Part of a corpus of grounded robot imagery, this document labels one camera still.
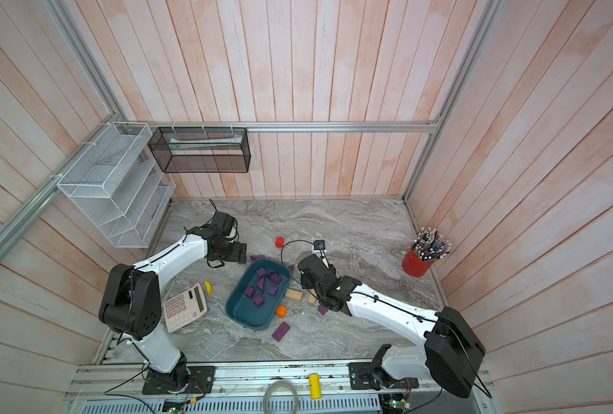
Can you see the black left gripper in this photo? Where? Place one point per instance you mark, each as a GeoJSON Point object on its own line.
{"type": "Point", "coordinates": [238, 255]}

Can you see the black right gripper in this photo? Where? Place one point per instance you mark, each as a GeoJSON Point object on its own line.
{"type": "Point", "coordinates": [305, 284]}

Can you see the teal plastic storage bin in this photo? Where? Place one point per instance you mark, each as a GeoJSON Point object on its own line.
{"type": "Point", "coordinates": [258, 294]}

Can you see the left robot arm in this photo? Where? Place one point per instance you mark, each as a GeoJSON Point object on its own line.
{"type": "Point", "coordinates": [132, 307]}

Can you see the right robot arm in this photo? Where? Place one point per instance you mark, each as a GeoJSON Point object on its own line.
{"type": "Point", "coordinates": [444, 347]}

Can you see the yellow round object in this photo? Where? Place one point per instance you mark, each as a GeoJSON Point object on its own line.
{"type": "Point", "coordinates": [209, 288]}

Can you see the orange cube brick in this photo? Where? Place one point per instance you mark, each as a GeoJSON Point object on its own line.
{"type": "Point", "coordinates": [281, 311]}

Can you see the large purple rectangular brick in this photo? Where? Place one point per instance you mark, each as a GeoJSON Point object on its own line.
{"type": "Point", "coordinates": [281, 331]}

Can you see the white desk calculator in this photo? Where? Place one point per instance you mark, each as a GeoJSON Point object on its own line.
{"type": "Point", "coordinates": [184, 308]}

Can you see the red pen holder cup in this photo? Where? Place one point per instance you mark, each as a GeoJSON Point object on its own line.
{"type": "Point", "coordinates": [428, 248]}

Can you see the yellow cylinder roll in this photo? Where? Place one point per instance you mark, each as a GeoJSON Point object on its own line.
{"type": "Point", "coordinates": [315, 386]}

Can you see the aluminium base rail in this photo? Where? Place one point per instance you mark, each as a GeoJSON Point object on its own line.
{"type": "Point", "coordinates": [265, 387]}

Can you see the black wire mesh basket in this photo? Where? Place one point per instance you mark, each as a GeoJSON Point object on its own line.
{"type": "Point", "coordinates": [201, 150]}

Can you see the white wire mesh shelf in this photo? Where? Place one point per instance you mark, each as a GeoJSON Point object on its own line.
{"type": "Point", "coordinates": [124, 196]}

